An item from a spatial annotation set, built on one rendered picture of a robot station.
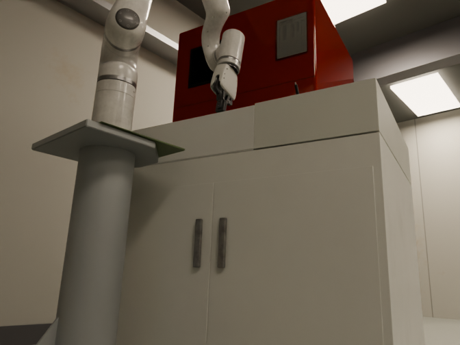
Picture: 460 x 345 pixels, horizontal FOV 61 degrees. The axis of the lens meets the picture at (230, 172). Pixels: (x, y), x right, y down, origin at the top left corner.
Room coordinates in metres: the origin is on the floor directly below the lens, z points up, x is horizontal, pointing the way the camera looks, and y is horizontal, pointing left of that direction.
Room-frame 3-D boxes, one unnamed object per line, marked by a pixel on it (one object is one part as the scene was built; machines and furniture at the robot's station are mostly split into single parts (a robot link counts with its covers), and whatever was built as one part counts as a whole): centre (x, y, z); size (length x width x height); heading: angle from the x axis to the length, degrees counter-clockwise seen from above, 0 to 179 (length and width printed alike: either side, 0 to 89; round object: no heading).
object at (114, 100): (1.12, 0.37, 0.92); 0.19 x 0.19 x 0.18
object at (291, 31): (2.11, -0.21, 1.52); 0.81 x 0.75 x 0.60; 59
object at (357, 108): (1.26, -0.38, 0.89); 0.62 x 0.35 x 0.14; 149
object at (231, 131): (1.27, 0.15, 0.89); 0.55 x 0.09 x 0.14; 59
